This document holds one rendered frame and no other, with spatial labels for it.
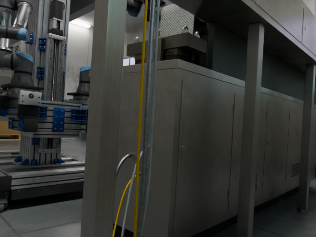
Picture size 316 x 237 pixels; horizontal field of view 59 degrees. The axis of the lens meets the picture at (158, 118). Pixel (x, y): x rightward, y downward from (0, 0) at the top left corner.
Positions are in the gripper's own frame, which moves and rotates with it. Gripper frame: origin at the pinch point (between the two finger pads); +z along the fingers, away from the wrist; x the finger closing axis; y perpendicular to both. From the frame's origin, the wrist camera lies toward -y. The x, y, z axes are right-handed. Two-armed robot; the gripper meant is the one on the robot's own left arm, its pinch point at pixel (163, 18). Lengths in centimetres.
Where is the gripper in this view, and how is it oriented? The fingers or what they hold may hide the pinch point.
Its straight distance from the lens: 180.7
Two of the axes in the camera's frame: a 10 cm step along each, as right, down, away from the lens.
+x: 6.7, 0.4, 7.5
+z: 5.3, 6.8, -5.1
